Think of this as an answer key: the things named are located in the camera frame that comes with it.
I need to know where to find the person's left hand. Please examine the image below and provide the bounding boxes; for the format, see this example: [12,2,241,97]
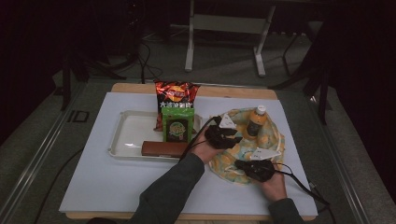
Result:
[190,130,223,165]

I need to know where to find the citrus print cloth bag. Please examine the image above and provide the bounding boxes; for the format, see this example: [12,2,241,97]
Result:
[208,106,286,185]

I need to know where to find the orange juice bottle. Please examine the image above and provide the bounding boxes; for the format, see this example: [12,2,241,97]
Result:
[246,105,268,139]

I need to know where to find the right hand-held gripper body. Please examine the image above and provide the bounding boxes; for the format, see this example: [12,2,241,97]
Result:
[247,147,281,183]

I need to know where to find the long black floor cable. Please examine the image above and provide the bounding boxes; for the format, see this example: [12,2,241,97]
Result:
[32,147,85,224]

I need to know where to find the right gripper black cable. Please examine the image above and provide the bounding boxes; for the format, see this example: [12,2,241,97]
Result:
[274,161,337,224]

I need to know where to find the dark metal stand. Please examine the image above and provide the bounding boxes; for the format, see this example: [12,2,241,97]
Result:
[269,31,332,125]

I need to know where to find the red chips bag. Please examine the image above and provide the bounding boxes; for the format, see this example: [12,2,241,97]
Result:
[154,80,201,132]

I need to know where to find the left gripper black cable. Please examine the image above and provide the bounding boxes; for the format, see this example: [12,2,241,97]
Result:
[178,116,219,161]

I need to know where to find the black metal stand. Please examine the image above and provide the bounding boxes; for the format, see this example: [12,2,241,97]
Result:
[60,46,127,111]

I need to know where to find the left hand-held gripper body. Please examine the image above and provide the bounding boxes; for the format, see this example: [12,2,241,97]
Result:
[204,113,237,149]

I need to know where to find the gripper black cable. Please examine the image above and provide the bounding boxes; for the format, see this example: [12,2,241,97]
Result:
[178,116,219,161]
[274,161,337,224]

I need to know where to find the white plastic tray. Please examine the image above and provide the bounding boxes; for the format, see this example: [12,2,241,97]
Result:
[107,110,204,162]

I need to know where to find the white table mat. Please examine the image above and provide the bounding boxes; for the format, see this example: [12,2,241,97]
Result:
[59,91,318,217]

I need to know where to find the aluminium floor rail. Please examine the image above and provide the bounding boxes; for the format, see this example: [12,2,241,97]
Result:
[0,82,87,224]
[306,92,372,224]

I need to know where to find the brown snack bar pack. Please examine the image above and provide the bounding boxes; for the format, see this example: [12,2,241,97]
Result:
[141,140,190,158]

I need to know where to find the person's right hand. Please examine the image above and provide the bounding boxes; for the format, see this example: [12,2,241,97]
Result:
[261,167,288,203]

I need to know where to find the white metal table frame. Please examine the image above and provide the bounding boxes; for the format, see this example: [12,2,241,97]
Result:
[184,0,276,77]

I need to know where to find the green snack packet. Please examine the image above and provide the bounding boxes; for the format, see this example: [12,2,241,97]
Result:
[161,106,195,144]

